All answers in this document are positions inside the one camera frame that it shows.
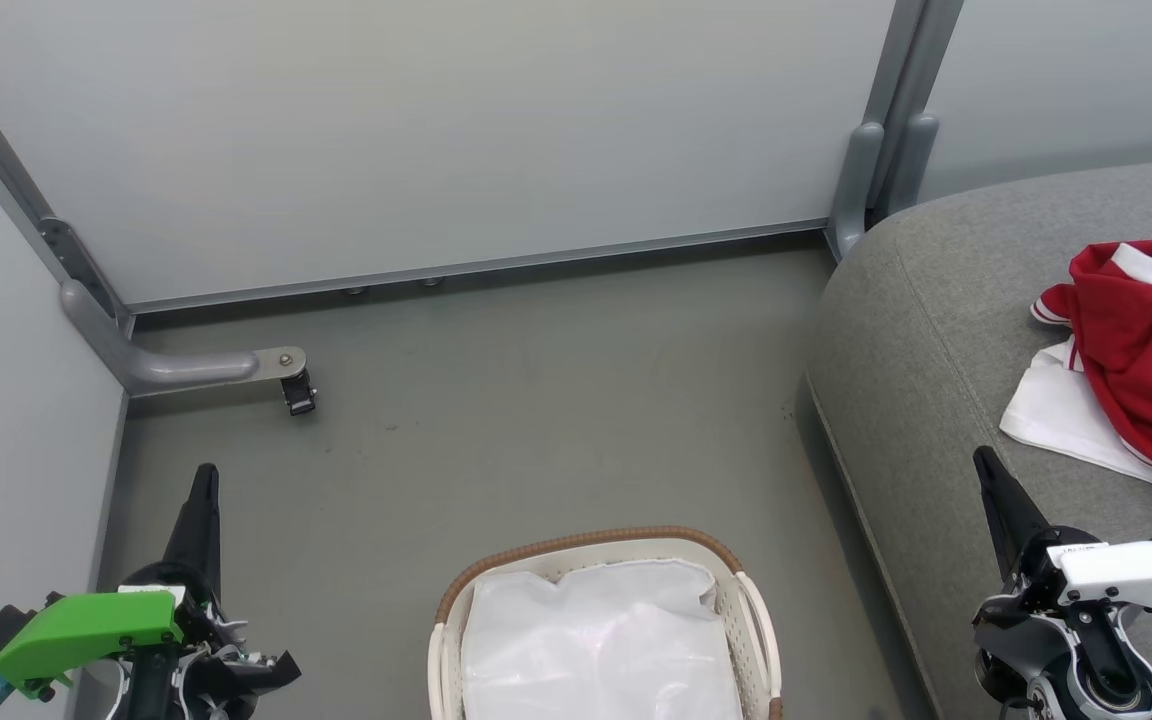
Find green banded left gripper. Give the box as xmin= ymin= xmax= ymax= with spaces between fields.
xmin=0 ymin=462 xmax=303 ymax=720

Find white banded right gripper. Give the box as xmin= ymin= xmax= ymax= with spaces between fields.
xmin=972 ymin=446 xmax=1152 ymax=653

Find white garment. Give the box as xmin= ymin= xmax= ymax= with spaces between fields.
xmin=998 ymin=338 xmax=1152 ymax=507

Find red basketball jersey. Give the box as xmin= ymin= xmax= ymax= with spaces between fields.
xmin=1030 ymin=240 xmax=1152 ymax=486

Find cream laundry basket brown rim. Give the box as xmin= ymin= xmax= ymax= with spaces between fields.
xmin=427 ymin=526 xmax=785 ymax=720

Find white basket liner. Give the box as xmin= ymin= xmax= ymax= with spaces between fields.
xmin=460 ymin=558 xmax=745 ymax=720

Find black caster wheel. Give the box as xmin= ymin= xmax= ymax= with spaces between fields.
xmin=281 ymin=370 xmax=318 ymax=417

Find grey fabric sofa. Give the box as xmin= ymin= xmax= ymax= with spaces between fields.
xmin=802 ymin=154 xmax=1152 ymax=720

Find grey partition foot bracket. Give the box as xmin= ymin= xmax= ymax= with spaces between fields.
xmin=60 ymin=279 xmax=308 ymax=397

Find grey slanted partition post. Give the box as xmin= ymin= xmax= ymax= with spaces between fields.
xmin=0 ymin=30 xmax=135 ymax=336

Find grey partition bottom rail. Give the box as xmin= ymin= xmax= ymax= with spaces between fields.
xmin=124 ymin=217 xmax=832 ymax=313

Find grey double partition post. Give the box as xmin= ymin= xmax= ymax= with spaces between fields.
xmin=824 ymin=0 xmax=967 ymax=263

